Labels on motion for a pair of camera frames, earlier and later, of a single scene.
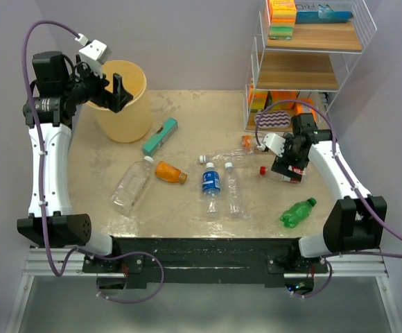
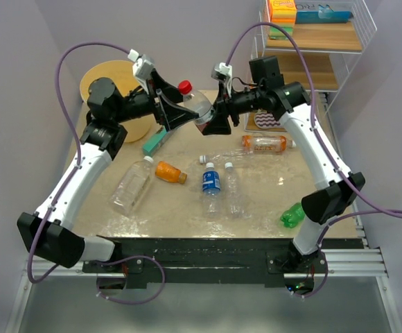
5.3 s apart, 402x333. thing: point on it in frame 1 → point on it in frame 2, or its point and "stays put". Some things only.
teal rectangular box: x=170 y=125 stays put
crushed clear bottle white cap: x=226 y=156 stays put
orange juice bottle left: x=166 y=171 stays put
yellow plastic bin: x=133 y=123 stays put
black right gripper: x=281 y=166 → x=224 y=104
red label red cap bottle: x=264 y=171 → x=197 y=103
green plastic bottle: x=297 y=211 stays put
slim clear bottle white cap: x=232 y=191 stays put
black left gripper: x=114 y=101 → x=165 y=112
